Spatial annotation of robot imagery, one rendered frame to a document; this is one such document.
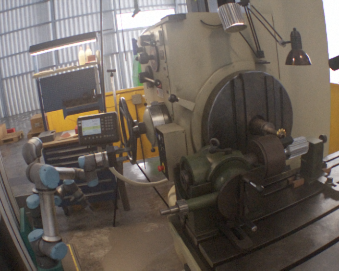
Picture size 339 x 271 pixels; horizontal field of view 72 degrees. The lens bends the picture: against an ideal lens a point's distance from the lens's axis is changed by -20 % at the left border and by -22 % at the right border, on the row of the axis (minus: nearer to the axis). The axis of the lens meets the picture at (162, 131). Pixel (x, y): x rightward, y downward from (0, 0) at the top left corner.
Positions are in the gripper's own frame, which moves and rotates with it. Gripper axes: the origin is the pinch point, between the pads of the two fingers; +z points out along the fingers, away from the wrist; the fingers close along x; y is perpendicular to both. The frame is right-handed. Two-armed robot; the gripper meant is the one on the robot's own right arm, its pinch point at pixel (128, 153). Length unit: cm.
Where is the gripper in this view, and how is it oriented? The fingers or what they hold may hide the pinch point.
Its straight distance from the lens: 170.6
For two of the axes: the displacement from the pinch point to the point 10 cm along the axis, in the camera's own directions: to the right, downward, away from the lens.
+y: -2.9, -6.4, 7.1
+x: -0.1, 7.5, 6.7
